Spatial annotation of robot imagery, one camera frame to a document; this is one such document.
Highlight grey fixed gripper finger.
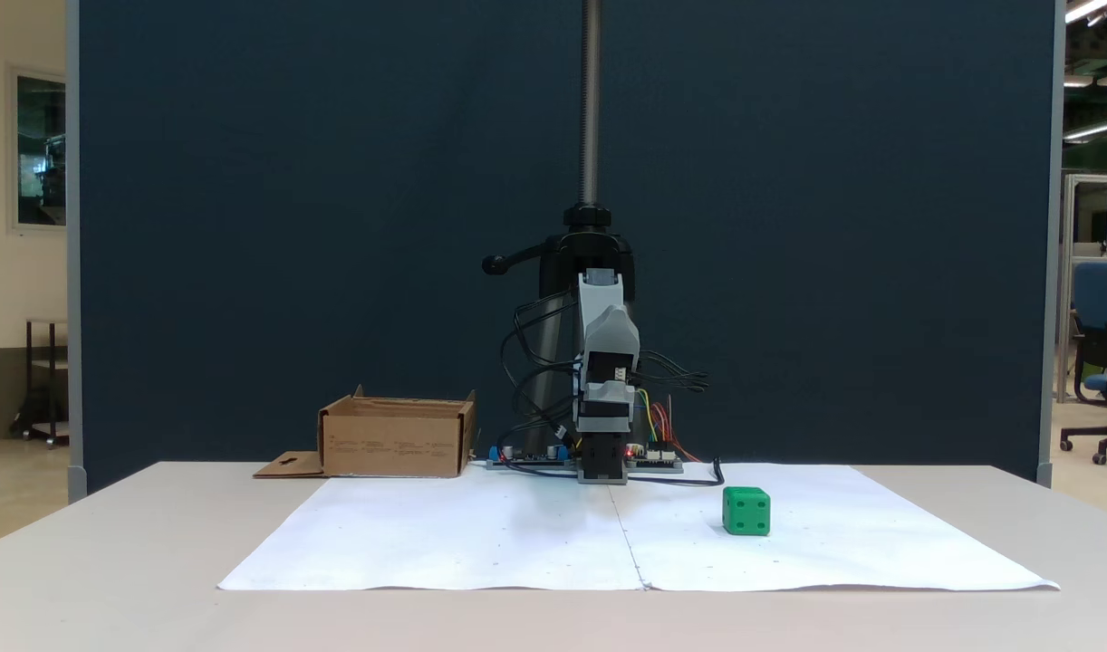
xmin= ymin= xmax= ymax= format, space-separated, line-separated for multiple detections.
xmin=576 ymin=380 xmax=637 ymax=407

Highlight green dice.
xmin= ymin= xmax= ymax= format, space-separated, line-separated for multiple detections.
xmin=722 ymin=486 xmax=772 ymax=537

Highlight circuit board with blue terminal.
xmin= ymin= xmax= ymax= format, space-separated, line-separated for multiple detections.
xmin=486 ymin=443 xmax=578 ymax=471

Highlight white paper sheet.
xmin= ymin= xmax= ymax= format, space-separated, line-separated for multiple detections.
xmin=217 ymin=475 xmax=646 ymax=592
xmin=607 ymin=463 xmax=1061 ymax=593

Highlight brown cardboard box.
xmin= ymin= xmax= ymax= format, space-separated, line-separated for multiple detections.
xmin=253 ymin=385 xmax=478 ymax=480

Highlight black tripod with metal pole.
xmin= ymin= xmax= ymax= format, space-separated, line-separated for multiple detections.
xmin=481 ymin=0 xmax=637 ymax=458

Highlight dark blue partition panel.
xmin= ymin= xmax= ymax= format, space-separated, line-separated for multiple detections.
xmin=66 ymin=0 xmax=1067 ymax=504

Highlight blue office chair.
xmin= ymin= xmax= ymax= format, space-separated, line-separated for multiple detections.
xmin=1059 ymin=261 xmax=1107 ymax=466

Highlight dark wheeled cart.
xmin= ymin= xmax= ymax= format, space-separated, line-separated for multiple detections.
xmin=9 ymin=317 xmax=70 ymax=448

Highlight black servo cable at wrist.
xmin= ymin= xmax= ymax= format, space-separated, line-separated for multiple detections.
xmin=634 ymin=348 xmax=709 ymax=396

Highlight orange jumper wire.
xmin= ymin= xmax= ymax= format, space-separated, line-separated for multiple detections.
xmin=653 ymin=395 xmax=701 ymax=464

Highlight circuit board with jumper wires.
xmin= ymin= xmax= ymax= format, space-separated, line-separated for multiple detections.
xmin=625 ymin=441 xmax=685 ymax=475

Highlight black servo cable at base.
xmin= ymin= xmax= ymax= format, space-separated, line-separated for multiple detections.
xmin=498 ymin=293 xmax=583 ymax=446

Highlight white metal frame cabinet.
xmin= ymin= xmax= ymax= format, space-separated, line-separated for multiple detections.
xmin=1055 ymin=172 xmax=1107 ymax=405

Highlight framed wall window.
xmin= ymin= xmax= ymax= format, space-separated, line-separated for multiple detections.
xmin=7 ymin=64 xmax=69 ymax=233

